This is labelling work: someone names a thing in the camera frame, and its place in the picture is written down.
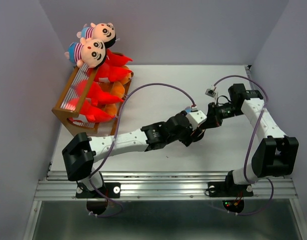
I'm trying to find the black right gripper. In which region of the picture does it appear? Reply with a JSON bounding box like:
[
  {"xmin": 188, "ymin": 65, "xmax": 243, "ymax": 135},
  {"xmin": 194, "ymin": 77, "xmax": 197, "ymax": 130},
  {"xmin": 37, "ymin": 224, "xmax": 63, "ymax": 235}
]
[{"xmin": 198, "ymin": 101, "xmax": 244, "ymax": 129}]

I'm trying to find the orange shark plush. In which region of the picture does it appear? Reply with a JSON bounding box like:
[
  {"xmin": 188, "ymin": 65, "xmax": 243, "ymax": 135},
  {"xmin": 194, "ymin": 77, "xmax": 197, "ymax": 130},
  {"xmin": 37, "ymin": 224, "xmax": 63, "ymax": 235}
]
[
  {"xmin": 104, "ymin": 103, "xmax": 120, "ymax": 120},
  {"xmin": 119, "ymin": 65, "xmax": 134, "ymax": 85},
  {"xmin": 101, "ymin": 81, "xmax": 126, "ymax": 99}
]

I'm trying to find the red shark plush back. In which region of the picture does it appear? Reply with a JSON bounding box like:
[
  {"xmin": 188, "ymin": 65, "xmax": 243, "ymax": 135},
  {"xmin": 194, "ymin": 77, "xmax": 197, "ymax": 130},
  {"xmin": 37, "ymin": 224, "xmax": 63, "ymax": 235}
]
[{"xmin": 68, "ymin": 100, "xmax": 115, "ymax": 123}]

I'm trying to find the red shark plush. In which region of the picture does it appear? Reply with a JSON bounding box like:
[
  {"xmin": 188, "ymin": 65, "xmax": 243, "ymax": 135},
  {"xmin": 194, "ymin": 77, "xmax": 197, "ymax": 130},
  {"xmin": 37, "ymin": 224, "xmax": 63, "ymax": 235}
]
[
  {"xmin": 71, "ymin": 80, "xmax": 124, "ymax": 107},
  {"xmin": 86, "ymin": 63, "xmax": 132, "ymax": 83},
  {"xmin": 68, "ymin": 100, "xmax": 115, "ymax": 123},
  {"xmin": 105, "ymin": 48, "xmax": 133, "ymax": 67}
]

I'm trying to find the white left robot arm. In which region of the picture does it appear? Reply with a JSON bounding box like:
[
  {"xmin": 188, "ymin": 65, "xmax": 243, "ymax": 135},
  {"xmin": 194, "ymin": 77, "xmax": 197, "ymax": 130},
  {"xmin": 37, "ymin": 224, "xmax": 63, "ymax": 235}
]
[{"xmin": 62, "ymin": 110, "xmax": 207, "ymax": 197}]

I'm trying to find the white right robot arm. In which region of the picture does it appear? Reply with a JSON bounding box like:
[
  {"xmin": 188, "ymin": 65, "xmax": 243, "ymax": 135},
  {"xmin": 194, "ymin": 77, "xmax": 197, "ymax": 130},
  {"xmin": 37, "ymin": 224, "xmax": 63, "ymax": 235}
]
[{"xmin": 206, "ymin": 83, "xmax": 299, "ymax": 196}]

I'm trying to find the wooden toy shelf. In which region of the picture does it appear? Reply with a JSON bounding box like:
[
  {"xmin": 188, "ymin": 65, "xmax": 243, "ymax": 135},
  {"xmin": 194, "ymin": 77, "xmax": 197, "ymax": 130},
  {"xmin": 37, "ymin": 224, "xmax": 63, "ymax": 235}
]
[{"xmin": 52, "ymin": 65, "xmax": 132, "ymax": 136}]

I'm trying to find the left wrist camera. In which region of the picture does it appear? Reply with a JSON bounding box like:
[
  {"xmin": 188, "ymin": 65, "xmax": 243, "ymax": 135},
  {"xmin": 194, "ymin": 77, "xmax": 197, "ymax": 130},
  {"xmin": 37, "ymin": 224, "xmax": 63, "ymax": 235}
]
[{"xmin": 185, "ymin": 105, "xmax": 207, "ymax": 130}]

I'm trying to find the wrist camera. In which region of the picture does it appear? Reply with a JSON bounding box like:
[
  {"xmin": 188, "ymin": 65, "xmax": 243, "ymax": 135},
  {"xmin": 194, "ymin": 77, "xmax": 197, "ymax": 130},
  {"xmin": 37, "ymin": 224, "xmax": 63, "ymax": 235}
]
[
  {"xmin": 205, "ymin": 85, "xmax": 218, "ymax": 101},
  {"xmin": 185, "ymin": 105, "xmax": 207, "ymax": 130}
]

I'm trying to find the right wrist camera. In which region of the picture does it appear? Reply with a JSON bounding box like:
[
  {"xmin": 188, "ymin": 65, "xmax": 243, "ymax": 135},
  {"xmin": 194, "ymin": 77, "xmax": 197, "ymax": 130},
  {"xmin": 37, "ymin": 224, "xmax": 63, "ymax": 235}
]
[{"xmin": 205, "ymin": 85, "xmax": 218, "ymax": 101}]

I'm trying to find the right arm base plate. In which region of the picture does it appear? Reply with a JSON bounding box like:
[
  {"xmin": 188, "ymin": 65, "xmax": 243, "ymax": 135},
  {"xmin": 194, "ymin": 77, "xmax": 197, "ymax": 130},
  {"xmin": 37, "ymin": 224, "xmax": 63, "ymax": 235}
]
[{"xmin": 204, "ymin": 181, "xmax": 254, "ymax": 199}]

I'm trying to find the aluminium frame rail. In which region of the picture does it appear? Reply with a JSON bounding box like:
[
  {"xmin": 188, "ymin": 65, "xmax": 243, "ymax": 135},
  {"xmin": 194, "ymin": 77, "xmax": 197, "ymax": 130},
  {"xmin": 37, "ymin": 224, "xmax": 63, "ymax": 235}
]
[{"xmin": 34, "ymin": 171, "xmax": 298, "ymax": 201}]

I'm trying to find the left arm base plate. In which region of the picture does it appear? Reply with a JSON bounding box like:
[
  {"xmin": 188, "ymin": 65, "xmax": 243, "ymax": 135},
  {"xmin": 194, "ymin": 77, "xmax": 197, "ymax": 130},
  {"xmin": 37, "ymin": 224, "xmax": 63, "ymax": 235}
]
[{"xmin": 75, "ymin": 182, "xmax": 121, "ymax": 199}]

